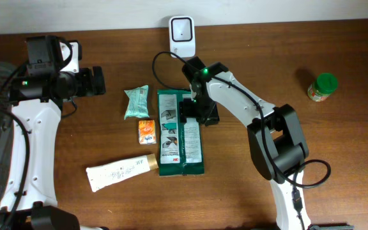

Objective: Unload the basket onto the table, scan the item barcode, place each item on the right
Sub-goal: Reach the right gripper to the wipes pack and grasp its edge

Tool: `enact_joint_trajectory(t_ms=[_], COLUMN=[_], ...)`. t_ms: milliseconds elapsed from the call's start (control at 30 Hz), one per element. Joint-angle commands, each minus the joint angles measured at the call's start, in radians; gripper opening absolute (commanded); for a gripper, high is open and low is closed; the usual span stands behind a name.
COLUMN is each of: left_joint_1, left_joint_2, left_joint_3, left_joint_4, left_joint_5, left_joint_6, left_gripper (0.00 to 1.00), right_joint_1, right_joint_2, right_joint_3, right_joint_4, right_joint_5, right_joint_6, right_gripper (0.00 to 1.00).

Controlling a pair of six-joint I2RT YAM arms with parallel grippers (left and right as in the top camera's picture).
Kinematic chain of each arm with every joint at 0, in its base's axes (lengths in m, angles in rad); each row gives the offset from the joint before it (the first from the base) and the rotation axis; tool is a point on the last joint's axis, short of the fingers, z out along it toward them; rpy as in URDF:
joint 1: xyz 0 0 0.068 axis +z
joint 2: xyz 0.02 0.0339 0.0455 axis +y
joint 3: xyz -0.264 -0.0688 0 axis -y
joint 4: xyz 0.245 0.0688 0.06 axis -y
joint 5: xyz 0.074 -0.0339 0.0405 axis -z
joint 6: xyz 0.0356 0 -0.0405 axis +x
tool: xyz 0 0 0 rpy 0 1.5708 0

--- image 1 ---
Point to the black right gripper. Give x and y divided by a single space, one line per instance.
187 110

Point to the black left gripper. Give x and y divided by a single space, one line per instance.
91 88

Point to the green 3M sponge package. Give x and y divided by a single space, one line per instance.
181 150

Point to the light green snack packet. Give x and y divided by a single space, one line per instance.
138 102

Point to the orange small box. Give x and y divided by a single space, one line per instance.
147 132

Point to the white tube with gold cap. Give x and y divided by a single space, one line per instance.
104 175

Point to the green lid glass jar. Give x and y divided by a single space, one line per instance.
322 87

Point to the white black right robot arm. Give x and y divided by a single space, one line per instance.
277 144

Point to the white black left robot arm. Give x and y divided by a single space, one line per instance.
31 108

